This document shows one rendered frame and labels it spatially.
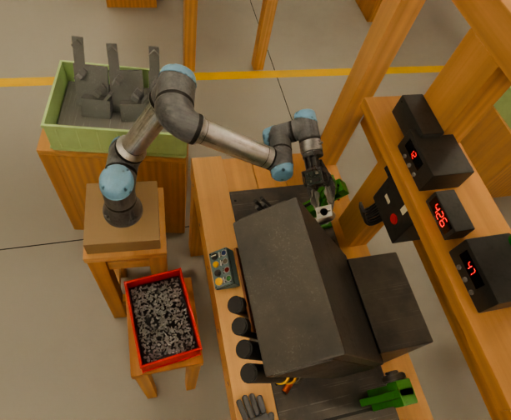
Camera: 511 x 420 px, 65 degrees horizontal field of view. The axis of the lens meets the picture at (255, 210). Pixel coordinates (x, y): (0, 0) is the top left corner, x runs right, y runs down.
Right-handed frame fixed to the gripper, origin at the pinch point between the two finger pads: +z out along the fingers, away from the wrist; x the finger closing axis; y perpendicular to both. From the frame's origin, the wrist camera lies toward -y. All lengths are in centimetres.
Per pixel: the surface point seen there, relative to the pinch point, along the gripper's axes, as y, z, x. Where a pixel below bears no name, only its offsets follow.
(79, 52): 13, -92, -93
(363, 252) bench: -44.2, 16.1, -0.1
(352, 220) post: -34.9, 2.1, 0.2
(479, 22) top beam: 26, -33, 53
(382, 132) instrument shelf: 10.9, -17.9, 24.8
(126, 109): -5, -69, -87
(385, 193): 5.7, -0.4, 21.2
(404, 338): 4.1, 43.0, 17.3
